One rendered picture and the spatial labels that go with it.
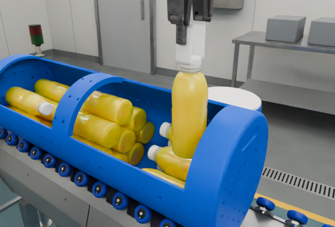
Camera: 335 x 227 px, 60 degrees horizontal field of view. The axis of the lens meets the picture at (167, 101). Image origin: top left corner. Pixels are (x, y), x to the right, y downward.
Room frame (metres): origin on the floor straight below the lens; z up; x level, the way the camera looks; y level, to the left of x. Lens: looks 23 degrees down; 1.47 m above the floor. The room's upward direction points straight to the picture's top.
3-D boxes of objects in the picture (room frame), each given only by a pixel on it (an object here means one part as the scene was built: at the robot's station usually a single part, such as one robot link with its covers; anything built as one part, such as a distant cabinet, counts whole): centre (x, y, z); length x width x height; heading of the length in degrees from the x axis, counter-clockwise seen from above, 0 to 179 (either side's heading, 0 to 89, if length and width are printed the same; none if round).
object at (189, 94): (0.52, -0.04, 1.24); 0.07 x 0.07 x 0.19
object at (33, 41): (1.57, 0.70, 1.18); 0.06 x 0.06 x 0.05
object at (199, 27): (0.54, -0.05, 1.37); 0.03 x 0.01 x 0.07; 54
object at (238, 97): (1.09, -0.24, 1.03); 0.28 x 0.28 x 0.01
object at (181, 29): (0.49, -0.02, 1.40); 0.03 x 0.01 x 0.05; 144
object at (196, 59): (0.52, -0.04, 1.34); 0.04 x 0.04 x 0.02
